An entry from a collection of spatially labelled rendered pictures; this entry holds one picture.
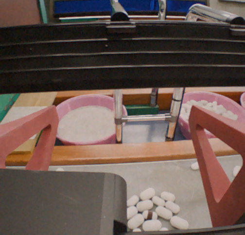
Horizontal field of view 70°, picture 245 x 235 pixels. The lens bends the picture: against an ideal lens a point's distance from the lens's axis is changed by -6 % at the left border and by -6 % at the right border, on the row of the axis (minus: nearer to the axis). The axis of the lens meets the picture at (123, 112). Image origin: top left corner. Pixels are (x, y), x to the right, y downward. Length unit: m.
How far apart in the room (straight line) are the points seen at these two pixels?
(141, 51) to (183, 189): 0.37
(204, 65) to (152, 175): 0.34
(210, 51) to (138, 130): 0.52
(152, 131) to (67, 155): 0.34
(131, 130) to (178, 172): 0.27
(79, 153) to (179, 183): 0.27
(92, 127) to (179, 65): 0.46
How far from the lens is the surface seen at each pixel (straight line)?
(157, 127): 0.73
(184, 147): 0.55
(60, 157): 0.53
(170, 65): 0.22
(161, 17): 0.65
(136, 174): 0.50
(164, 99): 0.80
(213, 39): 0.25
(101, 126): 0.65
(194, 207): 0.48
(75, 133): 0.64
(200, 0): 0.85
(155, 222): 0.42
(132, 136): 0.69
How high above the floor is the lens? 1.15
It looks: 36 degrees down
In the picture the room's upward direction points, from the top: straight up
